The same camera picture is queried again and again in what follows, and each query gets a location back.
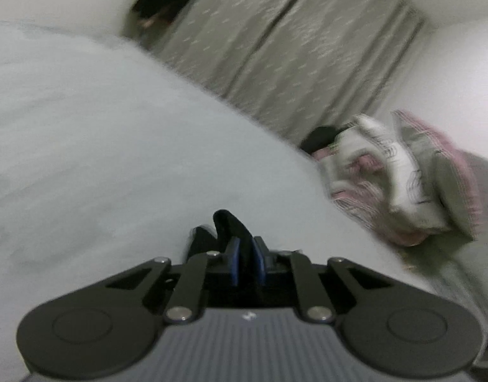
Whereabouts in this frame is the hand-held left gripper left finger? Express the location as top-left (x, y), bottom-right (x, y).
top-left (106, 237), bottom-right (241, 324)

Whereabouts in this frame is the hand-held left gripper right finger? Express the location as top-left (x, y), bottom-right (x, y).
top-left (252, 237), bottom-right (392, 323)

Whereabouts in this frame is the cream and black shirt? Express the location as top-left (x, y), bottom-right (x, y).
top-left (184, 209), bottom-right (276, 307)

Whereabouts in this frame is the black cloth bundle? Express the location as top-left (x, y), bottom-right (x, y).
top-left (300, 125), bottom-right (348, 154)

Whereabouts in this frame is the white printed pillow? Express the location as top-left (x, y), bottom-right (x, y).
top-left (335, 113), bottom-right (451, 232)

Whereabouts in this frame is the grey quilted bedspread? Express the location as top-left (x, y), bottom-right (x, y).
top-left (403, 151), bottom-right (488, 335)

